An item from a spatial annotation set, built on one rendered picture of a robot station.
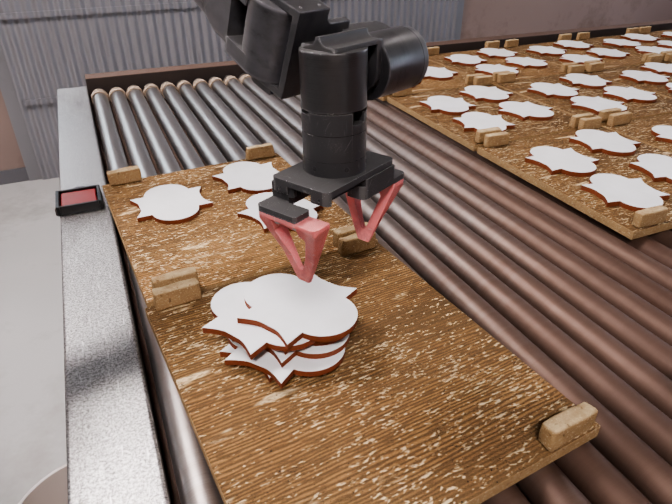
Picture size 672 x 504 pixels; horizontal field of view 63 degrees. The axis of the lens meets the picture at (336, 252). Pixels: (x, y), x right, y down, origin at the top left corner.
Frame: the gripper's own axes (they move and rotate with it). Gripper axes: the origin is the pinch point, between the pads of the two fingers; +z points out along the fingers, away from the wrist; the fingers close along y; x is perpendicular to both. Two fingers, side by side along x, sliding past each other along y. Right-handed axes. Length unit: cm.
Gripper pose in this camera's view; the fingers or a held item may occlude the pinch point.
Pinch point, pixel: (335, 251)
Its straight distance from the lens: 54.7
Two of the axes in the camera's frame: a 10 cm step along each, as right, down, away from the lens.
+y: 6.2, -4.1, 6.7
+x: -7.9, -3.1, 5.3
